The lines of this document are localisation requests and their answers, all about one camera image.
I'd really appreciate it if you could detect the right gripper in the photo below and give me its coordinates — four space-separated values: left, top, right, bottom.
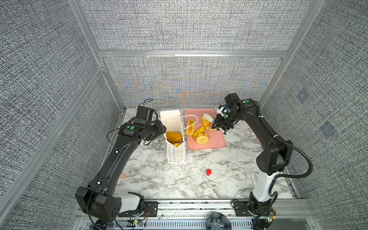
211 112 240 130

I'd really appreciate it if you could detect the white printed paper bag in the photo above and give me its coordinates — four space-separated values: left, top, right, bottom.
159 110 198 165

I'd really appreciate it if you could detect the striped croissant bread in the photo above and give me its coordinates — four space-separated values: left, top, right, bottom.
186 119 196 136

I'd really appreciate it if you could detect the small bun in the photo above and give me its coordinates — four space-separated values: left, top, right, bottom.
201 116 216 131

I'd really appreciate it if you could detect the round striped bun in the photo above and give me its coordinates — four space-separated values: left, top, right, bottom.
192 126 206 139

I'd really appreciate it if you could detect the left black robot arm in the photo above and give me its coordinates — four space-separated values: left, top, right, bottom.
75 118 166 223

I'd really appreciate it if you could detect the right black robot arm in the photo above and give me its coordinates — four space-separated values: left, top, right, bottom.
212 93 313 216

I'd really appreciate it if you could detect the pink plastic tray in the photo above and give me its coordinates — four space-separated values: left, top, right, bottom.
184 108 226 150

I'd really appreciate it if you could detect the white paper label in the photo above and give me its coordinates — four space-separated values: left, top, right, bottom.
251 173 259 186

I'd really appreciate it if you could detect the black round fan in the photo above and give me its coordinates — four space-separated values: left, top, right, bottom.
206 212 232 230

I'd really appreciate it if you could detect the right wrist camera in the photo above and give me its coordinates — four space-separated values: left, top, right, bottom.
217 104 230 116

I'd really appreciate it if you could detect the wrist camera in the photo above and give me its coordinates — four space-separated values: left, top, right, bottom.
217 104 230 116
135 106 157 122

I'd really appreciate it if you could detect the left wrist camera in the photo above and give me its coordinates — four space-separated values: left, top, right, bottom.
135 106 157 122

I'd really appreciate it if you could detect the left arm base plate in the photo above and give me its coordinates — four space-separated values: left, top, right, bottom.
143 201 159 218

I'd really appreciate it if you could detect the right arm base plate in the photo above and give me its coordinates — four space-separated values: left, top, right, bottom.
231 199 253 217

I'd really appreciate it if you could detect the aluminium front rail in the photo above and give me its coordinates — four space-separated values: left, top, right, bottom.
146 199 316 219

